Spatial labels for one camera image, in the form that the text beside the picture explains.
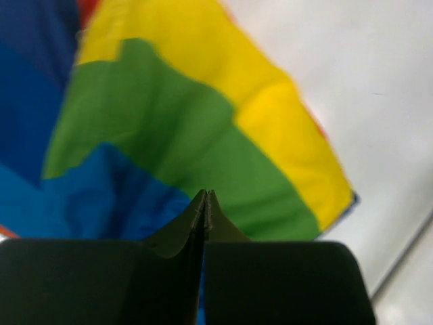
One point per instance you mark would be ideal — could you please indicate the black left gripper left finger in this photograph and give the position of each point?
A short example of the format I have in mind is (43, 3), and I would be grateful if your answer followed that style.
(153, 281)

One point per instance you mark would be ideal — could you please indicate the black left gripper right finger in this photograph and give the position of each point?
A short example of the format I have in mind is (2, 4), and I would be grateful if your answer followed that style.
(278, 282)

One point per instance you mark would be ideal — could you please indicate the rainbow striped shorts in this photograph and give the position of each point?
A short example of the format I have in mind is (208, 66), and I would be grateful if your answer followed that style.
(115, 114)

